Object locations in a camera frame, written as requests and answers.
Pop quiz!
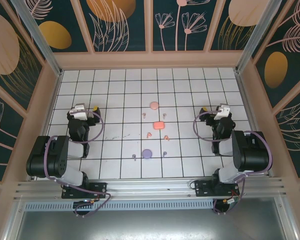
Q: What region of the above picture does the grey metal panel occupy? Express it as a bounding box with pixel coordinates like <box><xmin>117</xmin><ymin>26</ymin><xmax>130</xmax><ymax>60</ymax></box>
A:
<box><xmin>4</xmin><ymin>197</ymin><xmax>298</xmax><ymax>240</ymax></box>

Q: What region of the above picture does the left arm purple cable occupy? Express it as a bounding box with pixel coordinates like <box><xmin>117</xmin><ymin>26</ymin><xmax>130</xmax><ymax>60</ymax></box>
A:
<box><xmin>45</xmin><ymin>109</ymin><xmax>112</xmax><ymax>218</ymax></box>

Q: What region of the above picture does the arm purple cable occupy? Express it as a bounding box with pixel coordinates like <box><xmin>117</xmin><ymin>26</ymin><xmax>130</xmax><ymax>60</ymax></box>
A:
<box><xmin>193</xmin><ymin>111</ymin><xmax>275</xmax><ymax>216</ymax></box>
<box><xmin>45</xmin><ymin>109</ymin><xmax>112</xmax><ymax>218</ymax></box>

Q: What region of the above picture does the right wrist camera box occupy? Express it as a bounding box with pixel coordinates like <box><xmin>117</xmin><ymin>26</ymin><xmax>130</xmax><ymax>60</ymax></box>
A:
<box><xmin>213</xmin><ymin>104</ymin><xmax>231</xmax><ymax>121</ymax></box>

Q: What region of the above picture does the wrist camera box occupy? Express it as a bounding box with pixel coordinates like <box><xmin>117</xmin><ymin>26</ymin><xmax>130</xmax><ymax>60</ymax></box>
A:
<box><xmin>69</xmin><ymin>103</ymin><xmax>88</xmax><ymax>120</ymax></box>
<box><xmin>213</xmin><ymin>104</ymin><xmax>231</xmax><ymax>121</ymax></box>

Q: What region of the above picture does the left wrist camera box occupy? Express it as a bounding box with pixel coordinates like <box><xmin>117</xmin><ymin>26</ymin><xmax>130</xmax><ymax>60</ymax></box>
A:
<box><xmin>69</xmin><ymin>103</ymin><xmax>88</xmax><ymax>120</ymax></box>

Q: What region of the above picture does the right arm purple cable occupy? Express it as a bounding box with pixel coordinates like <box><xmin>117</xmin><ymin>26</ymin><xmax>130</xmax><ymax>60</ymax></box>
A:
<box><xmin>193</xmin><ymin>111</ymin><xmax>275</xmax><ymax>216</ymax></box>

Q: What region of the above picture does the aluminium side rail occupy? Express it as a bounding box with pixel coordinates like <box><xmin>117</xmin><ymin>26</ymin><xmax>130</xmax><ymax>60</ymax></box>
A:
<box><xmin>232</xmin><ymin>67</ymin><xmax>276</xmax><ymax>179</ymax></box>

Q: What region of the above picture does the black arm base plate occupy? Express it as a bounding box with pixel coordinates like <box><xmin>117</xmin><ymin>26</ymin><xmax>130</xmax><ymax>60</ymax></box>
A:
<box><xmin>61</xmin><ymin>182</ymin><xmax>108</xmax><ymax>200</ymax></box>
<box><xmin>194</xmin><ymin>180</ymin><xmax>241</xmax><ymax>198</ymax></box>

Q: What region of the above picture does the power connector with wires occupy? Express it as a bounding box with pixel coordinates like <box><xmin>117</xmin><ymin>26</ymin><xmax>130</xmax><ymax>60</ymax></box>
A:
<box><xmin>73</xmin><ymin>192</ymin><xmax>102</xmax><ymax>210</ymax></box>
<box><xmin>222</xmin><ymin>191</ymin><xmax>241</xmax><ymax>208</ymax></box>

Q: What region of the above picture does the aluminium frame post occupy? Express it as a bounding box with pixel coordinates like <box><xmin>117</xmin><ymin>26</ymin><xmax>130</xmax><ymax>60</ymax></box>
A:
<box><xmin>11</xmin><ymin>0</ymin><xmax>64</xmax><ymax>77</ymax></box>
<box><xmin>235</xmin><ymin>0</ymin><xmax>284</xmax><ymax>75</ymax></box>

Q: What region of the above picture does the aluminium mounting rail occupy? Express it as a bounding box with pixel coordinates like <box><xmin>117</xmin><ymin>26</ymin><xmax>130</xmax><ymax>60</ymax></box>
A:
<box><xmin>13</xmin><ymin>176</ymin><xmax>287</xmax><ymax>201</ymax></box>

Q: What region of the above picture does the slotted grey cable duct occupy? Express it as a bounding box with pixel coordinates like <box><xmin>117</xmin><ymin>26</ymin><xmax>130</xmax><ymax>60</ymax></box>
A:
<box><xmin>22</xmin><ymin>201</ymin><xmax>216</xmax><ymax>212</ymax></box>

